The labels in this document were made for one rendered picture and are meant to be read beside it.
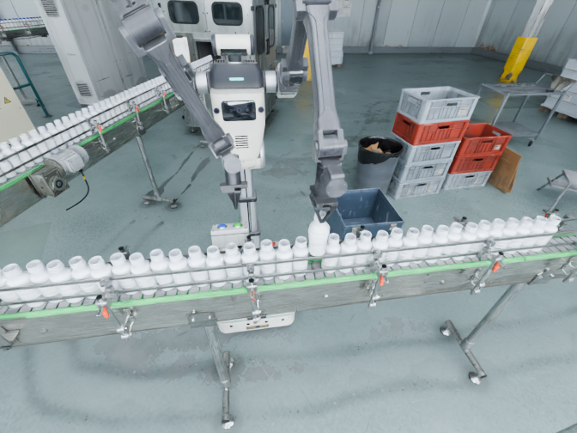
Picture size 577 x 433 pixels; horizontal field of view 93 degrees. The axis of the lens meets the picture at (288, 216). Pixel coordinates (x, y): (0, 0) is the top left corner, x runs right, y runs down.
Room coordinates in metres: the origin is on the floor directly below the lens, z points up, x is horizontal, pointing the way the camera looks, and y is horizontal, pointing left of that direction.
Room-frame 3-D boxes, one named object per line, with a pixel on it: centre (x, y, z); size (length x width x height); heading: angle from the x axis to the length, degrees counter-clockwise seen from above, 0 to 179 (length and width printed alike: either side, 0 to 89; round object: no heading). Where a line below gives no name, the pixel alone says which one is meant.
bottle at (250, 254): (0.66, 0.13, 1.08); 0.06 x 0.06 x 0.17
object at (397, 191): (2.91, -1.46, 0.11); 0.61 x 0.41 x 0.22; 106
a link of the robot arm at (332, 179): (0.66, -0.11, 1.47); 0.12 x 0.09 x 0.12; 11
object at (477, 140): (3.13, -2.14, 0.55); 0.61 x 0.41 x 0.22; 103
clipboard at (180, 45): (4.37, 1.54, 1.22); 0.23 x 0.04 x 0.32; 82
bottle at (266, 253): (0.67, 0.07, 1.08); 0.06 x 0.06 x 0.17
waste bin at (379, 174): (2.71, -0.94, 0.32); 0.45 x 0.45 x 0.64
